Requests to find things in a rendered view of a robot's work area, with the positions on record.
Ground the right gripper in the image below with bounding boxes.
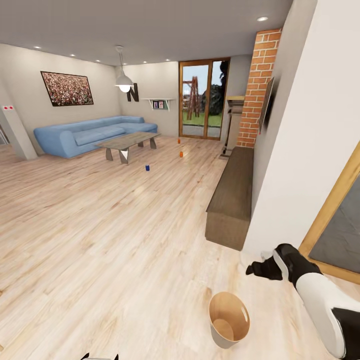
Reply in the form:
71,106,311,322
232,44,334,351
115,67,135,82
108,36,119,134
245,260,283,281

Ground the trash can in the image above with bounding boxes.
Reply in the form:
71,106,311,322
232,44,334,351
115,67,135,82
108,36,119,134
208,291,250,349

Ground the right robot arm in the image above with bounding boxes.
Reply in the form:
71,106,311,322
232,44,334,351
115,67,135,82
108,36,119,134
245,243,360,360

